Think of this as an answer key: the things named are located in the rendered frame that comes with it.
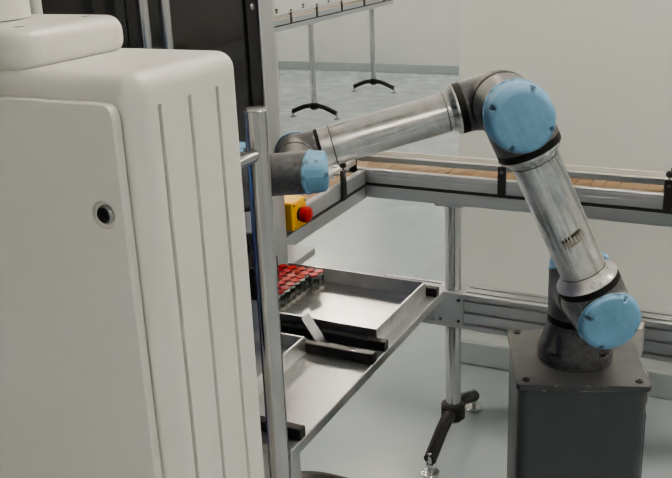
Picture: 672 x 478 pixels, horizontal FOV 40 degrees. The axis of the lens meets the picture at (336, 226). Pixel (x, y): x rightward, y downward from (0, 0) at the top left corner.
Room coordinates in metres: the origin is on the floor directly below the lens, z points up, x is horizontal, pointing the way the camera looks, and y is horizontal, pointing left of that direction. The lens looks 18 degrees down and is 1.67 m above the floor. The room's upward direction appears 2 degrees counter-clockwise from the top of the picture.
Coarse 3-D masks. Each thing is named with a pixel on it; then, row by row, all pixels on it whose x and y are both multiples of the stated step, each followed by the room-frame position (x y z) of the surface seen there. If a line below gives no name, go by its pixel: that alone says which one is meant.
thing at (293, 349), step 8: (288, 336) 1.60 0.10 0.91; (296, 336) 1.60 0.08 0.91; (256, 344) 1.63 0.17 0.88; (288, 344) 1.60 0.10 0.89; (296, 344) 1.56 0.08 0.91; (304, 344) 1.59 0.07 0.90; (256, 352) 1.60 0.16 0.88; (288, 352) 1.53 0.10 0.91; (296, 352) 1.56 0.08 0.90; (304, 352) 1.59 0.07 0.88; (256, 360) 1.57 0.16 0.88; (288, 360) 1.53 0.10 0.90; (296, 360) 1.56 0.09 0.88; (256, 368) 1.53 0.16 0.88; (288, 368) 1.53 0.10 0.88
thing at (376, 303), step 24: (336, 288) 1.91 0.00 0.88; (360, 288) 1.90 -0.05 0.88; (384, 288) 1.88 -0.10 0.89; (408, 288) 1.85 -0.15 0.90; (288, 312) 1.78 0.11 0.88; (312, 312) 1.78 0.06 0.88; (336, 312) 1.77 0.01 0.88; (360, 312) 1.77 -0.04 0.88; (384, 312) 1.76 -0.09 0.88; (408, 312) 1.75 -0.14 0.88; (384, 336) 1.64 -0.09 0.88
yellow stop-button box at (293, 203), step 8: (288, 200) 2.11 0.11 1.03; (296, 200) 2.11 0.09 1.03; (304, 200) 2.14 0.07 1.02; (288, 208) 2.09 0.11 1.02; (296, 208) 2.10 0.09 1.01; (288, 216) 2.09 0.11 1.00; (296, 216) 2.10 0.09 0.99; (288, 224) 2.09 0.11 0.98; (296, 224) 2.10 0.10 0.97; (304, 224) 2.14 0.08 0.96
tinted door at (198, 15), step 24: (192, 0) 1.81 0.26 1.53; (216, 0) 1.89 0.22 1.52; (240, 0) 1.97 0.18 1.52; (192, 24) 1.81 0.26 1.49; (216, 24) 1.88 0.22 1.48; (240, 24) 1.96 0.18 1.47; (192, 48) 1.80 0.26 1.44; (216, 48) 1.88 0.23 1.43; (240, 48) 1.96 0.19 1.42; (240, 72) 1.95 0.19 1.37; (240, 96) 1.94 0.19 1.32; (240, 120) 1.94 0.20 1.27
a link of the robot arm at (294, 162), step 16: (288, 144) 1.61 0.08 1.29; (272, 160) 1.52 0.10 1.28; (288, 160) 1.52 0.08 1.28; (304, 160) 1.52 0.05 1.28; (320, 160) 1.52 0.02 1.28; (272, 176) 1.51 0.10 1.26; (288, 176) 1.51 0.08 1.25; (304, 176) 1.51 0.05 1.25; (320, 176) 1.51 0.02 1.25; (272, 192) 1.52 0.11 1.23; (288, 192) 1.52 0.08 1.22; (304, 192) 1.52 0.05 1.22
